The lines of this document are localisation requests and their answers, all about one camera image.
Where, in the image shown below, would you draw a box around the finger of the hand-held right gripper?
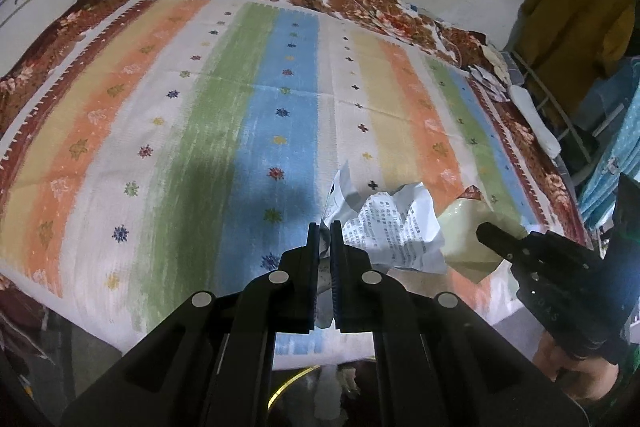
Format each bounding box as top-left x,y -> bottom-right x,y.
475,222 -> 531,261

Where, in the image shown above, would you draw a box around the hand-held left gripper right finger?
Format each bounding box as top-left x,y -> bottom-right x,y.
330,220 -> 591,427

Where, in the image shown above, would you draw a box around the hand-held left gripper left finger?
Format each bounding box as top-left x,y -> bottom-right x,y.
60,222 -> 321,427

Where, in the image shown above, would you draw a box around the pale green plastic bag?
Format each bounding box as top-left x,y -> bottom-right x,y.
437,186 -> 528,284

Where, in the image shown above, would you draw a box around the printed paper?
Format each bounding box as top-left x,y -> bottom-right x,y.
312,162 -> 447,330

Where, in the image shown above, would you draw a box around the dark bin with yellow rim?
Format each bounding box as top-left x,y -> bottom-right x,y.
270,357 -> 378,427

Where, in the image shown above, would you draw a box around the person's right forearm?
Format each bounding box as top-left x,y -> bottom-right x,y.
575,357 -> 640,418

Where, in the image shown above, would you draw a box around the person's right hand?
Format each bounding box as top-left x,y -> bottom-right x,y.
531,333 -> 621,401

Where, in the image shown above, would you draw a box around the white pillow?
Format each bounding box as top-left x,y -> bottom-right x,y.
507,85 -> 563,158

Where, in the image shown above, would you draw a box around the light blue printed cloth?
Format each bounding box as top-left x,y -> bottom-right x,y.
580,62 -> 640,228

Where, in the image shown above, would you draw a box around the white metal rack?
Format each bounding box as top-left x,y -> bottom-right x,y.
505,52 -> 626,178

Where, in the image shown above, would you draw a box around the beige and white cloth pieces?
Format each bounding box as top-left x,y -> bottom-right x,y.
467,42 -> 521,102

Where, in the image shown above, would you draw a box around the mustard yellow jacket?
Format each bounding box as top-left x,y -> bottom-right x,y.
520,0 -> 638,118

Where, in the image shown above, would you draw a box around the striped colourful blanket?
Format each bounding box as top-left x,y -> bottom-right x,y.
0,0 -> 546,370

